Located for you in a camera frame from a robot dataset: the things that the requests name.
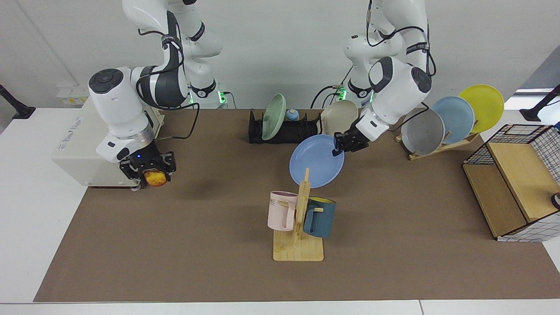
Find white socket box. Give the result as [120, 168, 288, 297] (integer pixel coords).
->
[57, 85, 90, 105]

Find black stand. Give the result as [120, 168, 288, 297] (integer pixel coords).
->
[0, 84, 36, 119]
[520, 84, 560, 122]

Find beige plate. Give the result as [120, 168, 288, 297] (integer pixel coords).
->
[321, 100, 359, 137]

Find pink cup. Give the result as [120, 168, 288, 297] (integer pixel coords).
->
[267, 191, 299, 231]

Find brown table cloth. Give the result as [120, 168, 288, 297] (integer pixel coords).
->
[34, 108, 560, 303]

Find red yellow apple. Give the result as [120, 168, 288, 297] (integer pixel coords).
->
[144, 170, 168, 188]

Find black dish rack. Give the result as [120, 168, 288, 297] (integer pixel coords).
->
[248, 109, 322, 144]

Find wooden plate rack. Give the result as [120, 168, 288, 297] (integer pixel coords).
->
[396, 131, 480, 161]

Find wooden cup stand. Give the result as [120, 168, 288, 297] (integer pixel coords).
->
[273, 168, 325, 262]

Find wire basket with wooden floor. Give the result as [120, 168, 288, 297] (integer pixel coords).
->
[462, 124, 560, 242]

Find grey plate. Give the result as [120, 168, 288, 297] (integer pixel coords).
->
[401, 108, 445, 155]

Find yellow plate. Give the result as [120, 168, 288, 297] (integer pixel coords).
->
[458, 84, 505, 133]

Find pale toaster oven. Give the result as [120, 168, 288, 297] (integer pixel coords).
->
[52, 98, 166, 189]

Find light blue plate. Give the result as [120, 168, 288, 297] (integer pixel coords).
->
[431, 96, 475, 145]

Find dark blue cup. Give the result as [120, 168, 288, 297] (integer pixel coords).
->
[303, 197, 337, 239]

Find green plate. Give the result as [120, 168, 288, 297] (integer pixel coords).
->
[262, 94, 287, 141]

